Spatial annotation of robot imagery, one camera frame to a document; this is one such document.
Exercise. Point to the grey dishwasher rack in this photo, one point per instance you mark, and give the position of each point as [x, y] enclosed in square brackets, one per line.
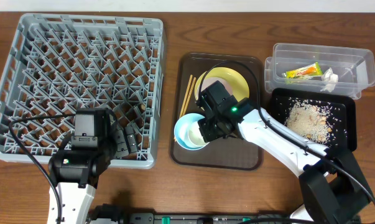
[59, 63]

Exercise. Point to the white tissue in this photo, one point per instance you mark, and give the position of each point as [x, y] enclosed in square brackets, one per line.
[330, 80]

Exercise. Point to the green orange snack wrapper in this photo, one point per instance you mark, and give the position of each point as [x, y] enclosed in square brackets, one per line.
[305, 73]

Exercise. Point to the yellow plate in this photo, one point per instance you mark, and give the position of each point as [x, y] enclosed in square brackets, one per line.
[233, 81]

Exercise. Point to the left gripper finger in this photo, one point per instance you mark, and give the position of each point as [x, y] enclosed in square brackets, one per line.
[131, 140]
[121, 150]

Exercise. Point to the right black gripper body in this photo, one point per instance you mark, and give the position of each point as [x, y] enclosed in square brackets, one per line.
[211, 129]

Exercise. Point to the black waste tray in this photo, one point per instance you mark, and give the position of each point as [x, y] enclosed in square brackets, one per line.
[279, 115]

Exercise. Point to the light blue bowl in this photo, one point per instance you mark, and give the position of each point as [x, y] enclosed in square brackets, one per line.
[181, 129]

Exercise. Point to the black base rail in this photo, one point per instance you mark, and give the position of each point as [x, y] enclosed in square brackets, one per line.
[150, 218]

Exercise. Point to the brown serving tray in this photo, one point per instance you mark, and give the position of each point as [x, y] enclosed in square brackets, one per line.
[230, 153]

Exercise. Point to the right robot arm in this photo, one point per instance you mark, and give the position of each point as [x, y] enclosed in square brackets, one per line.
[333, 187]

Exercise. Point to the white cup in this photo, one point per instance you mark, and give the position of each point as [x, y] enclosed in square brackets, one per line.
[194, 135]

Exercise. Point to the clear plastic bin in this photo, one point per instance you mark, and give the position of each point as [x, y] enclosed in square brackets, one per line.
[355, 68]

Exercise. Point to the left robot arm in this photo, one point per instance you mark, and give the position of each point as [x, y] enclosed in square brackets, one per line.
[81, 158]

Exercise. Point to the leftover rice and scraps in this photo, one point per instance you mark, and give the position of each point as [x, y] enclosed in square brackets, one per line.
[318, 121]

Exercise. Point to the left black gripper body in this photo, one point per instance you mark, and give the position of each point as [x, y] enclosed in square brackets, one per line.
[125, 140]

